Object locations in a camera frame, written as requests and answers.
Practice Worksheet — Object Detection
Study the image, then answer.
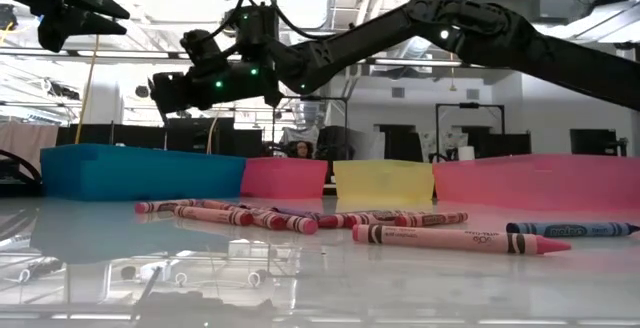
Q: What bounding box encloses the black office chair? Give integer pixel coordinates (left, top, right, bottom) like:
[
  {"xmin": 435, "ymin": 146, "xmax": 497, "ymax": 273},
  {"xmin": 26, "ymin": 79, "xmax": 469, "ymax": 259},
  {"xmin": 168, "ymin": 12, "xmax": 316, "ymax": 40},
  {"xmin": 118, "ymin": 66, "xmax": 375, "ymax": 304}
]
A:
[{"xmin": 314, "ymin": 125, "xmax": 354, "ymax": 162}]

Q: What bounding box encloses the pink hanging cloth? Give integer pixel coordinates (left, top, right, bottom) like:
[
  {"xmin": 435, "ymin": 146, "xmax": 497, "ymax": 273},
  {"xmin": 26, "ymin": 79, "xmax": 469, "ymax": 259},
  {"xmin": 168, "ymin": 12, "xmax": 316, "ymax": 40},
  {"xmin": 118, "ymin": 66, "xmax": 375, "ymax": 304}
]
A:
[{"xmin": 0, "ymin": 121, "xmax": 60, "ymax": 170}]

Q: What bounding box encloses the pink crayon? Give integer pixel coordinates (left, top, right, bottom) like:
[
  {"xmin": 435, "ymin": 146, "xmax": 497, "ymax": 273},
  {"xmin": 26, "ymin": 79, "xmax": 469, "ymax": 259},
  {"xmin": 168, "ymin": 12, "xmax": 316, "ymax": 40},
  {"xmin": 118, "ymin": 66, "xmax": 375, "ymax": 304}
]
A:
[{"xmin": 351, "ymin": 223, "xmax": 573, "ymax": 257}]

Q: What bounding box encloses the blue crayon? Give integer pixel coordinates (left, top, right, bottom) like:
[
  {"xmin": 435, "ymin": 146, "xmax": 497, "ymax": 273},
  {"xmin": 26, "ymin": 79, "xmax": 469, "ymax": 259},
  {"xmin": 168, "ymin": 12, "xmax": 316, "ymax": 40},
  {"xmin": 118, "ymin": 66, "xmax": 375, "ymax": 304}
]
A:
[{"xmin": 505, "ymin": 221, "xmax": 640, "ymax": 239}]

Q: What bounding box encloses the pink plastic bin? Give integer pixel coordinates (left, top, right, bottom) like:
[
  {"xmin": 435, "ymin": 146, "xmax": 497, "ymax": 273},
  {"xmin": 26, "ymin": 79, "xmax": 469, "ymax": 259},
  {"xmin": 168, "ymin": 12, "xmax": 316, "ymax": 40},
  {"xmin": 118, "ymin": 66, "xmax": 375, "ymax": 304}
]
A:
[{"xmin": 432, "ymin": 153, "xmax": 640, "ymax": 214}]

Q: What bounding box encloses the black rack frame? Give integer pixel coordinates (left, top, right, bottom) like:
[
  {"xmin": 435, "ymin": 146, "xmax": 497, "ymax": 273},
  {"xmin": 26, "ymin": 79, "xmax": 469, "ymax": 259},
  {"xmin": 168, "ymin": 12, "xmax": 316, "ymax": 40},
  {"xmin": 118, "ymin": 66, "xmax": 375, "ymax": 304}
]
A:
[{"xmin": 434, "ymin": 101, "xmax": 507, "ymax": 163}]

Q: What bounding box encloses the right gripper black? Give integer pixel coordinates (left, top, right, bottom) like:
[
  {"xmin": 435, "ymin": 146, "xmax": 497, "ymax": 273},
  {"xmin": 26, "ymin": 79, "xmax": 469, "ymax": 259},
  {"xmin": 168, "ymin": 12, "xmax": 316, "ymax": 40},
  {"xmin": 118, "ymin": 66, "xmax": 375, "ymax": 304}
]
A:
[{"xmin": 147, "ymin": 60, "xmax": 282, "ymax": 117}]

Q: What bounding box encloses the red plastic bin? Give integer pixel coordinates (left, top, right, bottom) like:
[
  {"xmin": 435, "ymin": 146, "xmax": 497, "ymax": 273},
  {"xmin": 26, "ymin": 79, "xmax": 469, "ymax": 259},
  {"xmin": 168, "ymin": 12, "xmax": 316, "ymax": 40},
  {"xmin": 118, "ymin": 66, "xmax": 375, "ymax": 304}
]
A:
[{"xmin": 240, "ymin": 156, "xmax": 330, "ymax": 200}]

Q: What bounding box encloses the blue plastic bin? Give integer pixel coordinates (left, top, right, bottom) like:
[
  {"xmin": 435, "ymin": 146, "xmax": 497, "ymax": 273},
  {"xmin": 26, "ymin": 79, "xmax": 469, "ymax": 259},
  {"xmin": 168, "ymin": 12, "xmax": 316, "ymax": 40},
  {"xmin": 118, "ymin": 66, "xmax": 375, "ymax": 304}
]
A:
[{"xmin": 39, "ymin": 142, "xmax": 247, "ymax": 203}]

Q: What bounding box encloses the person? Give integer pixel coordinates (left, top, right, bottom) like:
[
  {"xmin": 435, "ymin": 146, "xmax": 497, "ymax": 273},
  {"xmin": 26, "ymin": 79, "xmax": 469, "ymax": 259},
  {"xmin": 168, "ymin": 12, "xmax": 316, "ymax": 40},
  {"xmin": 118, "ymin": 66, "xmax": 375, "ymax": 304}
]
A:
[{"xmin": 286, "ymin": 140, "xmax": 317, "ymax": 160}]

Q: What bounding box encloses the yellow plastic bin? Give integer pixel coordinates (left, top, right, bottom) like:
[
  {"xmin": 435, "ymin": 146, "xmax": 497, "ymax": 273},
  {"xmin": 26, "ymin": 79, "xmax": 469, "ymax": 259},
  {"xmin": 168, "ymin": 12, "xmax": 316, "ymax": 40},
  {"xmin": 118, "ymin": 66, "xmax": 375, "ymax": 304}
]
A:
[{"xmin": 332, "ymin": 159, "xmax": 436, "ymax": 200}]

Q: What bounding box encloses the yellow cable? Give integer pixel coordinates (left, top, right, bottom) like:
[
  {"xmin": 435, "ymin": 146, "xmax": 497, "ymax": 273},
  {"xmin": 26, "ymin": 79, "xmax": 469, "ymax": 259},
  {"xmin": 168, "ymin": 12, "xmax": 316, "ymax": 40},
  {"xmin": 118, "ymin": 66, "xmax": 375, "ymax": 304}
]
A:
[{"xmin": 74, "ymin": 0, "xmax": 107, "ymax": 145}]

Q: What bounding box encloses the black monitor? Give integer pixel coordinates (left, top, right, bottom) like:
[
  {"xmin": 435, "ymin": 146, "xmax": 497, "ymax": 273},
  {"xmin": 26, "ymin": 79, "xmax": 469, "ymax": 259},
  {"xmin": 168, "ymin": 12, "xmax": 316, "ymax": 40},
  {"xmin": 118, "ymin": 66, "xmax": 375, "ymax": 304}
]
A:
[
  {"xmin": 474, "ymin": 132, "xmax": 532, "ymax": 159},
  {"xmin": 374, "ymin": 123, "xmax": 426, "ymax": 163},
  {"xmin": 569, "ymin": 127, "xmax": 630, "ymax": 157}
]

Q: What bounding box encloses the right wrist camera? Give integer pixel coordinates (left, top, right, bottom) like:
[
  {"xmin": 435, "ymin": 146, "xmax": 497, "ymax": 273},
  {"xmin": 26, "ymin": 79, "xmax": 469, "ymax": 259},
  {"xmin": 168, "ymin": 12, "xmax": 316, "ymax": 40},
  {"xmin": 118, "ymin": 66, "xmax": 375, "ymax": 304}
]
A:
[{"xmin": 179, "ymin": 28, "xmax": 229, "ymax": 77}]

